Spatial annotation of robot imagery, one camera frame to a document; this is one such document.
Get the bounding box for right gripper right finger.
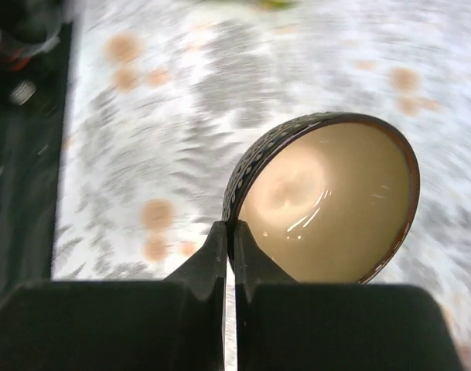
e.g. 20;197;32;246
233;222;462;371

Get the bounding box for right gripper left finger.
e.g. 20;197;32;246
0;222;227;370

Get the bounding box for beige dark rimmed bowl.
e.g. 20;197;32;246
222;112;421;283

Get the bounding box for floral patterned table mat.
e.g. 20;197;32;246
52;1;471;370

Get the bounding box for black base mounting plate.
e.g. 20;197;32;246
0;24;73;301

